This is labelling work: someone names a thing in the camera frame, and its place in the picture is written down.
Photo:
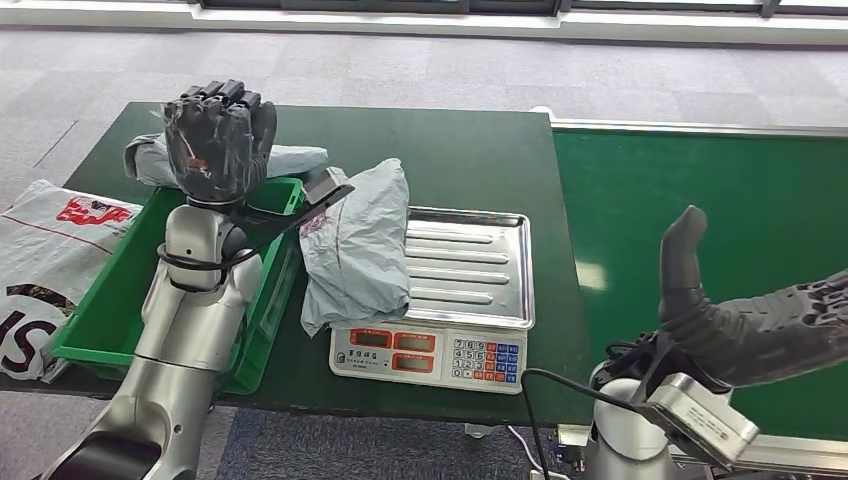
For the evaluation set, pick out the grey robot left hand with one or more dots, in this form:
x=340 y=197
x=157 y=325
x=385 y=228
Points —
x=212 y=146

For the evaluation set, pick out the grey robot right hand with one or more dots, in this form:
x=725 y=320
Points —
x=768 y=338

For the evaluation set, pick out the grey plastic package red print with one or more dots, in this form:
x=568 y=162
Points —
x=358 y=252

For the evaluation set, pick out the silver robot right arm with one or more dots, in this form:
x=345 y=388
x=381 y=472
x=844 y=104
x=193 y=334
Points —
x=623 y=430

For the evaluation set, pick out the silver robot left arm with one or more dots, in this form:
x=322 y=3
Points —
x=192 y=318

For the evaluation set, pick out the long grey plastic package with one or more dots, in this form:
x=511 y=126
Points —
x=291 y=159

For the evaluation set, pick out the green conveyor belt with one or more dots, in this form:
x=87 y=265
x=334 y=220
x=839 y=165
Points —
x=696 y=185

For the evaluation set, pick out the green plastic crate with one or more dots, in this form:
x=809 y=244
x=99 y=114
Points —
x=106 y=298

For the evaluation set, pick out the white woven bag red print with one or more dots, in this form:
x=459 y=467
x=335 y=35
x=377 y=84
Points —
x=46 y=252

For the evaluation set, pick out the white window ledge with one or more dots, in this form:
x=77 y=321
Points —
x=397 y=25

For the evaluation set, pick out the electronic scale with steel tray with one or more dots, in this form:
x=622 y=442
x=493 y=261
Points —
x=464 y=265

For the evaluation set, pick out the white table foot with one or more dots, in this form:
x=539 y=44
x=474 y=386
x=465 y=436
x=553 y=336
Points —
x=478 y=430

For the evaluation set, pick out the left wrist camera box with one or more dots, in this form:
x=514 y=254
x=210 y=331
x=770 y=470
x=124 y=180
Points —
x=326 y=185

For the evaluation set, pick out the aluminium conveyor frame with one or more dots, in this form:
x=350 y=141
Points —
x=696 y=127

